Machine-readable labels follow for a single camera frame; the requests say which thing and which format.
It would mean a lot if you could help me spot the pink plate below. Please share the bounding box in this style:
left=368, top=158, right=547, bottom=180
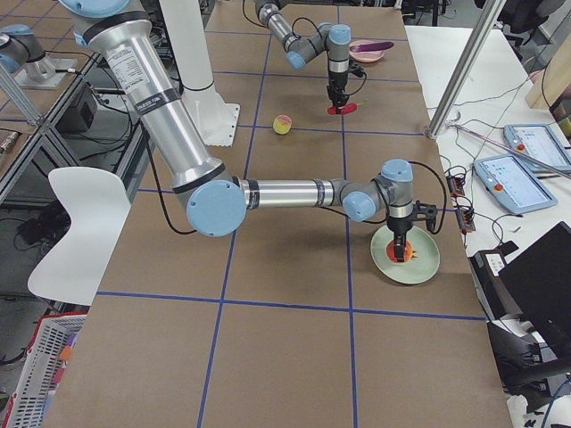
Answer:
left=350, top=39, right=385, bottom=63

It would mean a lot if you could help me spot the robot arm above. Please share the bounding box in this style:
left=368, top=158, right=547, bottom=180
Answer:
left=65, top=1, right=443, bottom=261
left=249, top=1, right=367, bottom=116

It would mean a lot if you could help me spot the pink yellow peach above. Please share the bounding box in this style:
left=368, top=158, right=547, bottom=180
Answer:
left=272, top=114, right=293, bottom=136

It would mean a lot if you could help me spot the white chair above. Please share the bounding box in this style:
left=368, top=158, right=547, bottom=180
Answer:
left=28, top=167, right=130, bottom=306

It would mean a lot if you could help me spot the black computer monitor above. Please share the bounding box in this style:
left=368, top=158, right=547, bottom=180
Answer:
left=500, top=221, right=570, bottom=354

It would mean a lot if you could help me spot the aluminium frame post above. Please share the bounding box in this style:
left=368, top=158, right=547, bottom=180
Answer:
left=426, top=0, right=506, bottom=140

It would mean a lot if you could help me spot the red white plastic basket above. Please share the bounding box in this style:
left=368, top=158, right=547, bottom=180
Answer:
left=3, top=312, right=87, bottom=427

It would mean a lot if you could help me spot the green plate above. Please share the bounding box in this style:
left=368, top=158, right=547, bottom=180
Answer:
left=370, top=226, right=440, bottom=285

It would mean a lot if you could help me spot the red yellow pomegranate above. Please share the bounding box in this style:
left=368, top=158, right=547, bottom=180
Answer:
left=385, top=241, right=417, bottom=264

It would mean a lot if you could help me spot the red chili pepper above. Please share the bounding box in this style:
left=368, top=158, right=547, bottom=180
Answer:
left=327, top=101, right=366, bottom=116

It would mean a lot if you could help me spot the purple eggplant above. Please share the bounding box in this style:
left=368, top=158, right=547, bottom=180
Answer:
left=350, top=40, right=394, bottom=53

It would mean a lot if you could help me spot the teach pendant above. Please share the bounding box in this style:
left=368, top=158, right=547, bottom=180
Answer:
left=474, top=155, right=558, bottom=215
left=503, top=124, right=570, bottom=173

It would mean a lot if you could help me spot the near teach pendant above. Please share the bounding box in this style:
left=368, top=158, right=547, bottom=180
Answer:
left=474, top=155, right=558, bottom=215

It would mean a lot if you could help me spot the black box under table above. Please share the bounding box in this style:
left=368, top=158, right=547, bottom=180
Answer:
left=56, top=85, right=97, bottom=133

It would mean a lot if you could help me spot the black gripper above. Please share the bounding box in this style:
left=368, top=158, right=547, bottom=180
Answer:
left=387, top=201, right=437, bottom=263
left=327, top=60, right=367, bottom=115

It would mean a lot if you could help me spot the far teach pendant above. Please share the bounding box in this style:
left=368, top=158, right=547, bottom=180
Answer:
left=503, top=124, right=570, bottom=173

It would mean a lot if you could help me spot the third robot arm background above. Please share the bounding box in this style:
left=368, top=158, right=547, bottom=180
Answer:
left=1, top=24, right=78, bottom=90

